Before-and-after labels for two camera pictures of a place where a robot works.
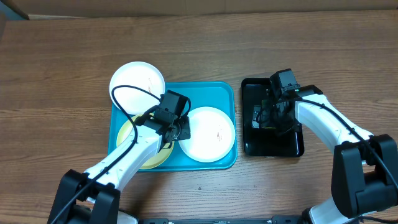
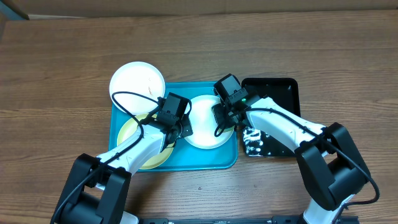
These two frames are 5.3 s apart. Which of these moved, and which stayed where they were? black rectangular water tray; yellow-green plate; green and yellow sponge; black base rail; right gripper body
Moved: green and yellow sponge; right gripper body
Stayed: black rectangular water tray; yellow-green plate; black base rail
